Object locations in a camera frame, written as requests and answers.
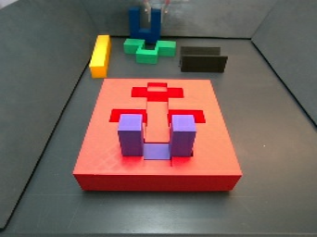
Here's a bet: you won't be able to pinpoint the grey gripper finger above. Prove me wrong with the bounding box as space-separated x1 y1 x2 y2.
142 0 151 22
161 0 171 14

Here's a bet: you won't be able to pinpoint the blue U-shaped block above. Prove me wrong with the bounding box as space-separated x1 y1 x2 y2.
129 6 161 44

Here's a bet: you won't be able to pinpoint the red slotted board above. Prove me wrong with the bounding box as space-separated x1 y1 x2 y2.
74 79 242 192

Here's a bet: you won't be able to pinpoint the green zigzag block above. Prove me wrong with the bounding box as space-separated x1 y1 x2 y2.
125 39 177 64

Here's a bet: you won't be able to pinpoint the yellow long bar block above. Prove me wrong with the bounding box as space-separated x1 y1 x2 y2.
90 35 111 79

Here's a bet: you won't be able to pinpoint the purple U-shaped block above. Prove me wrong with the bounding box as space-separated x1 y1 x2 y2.
118 114 197 160

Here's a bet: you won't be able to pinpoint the black angle bracket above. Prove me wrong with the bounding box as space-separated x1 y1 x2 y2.
179 46 228 73

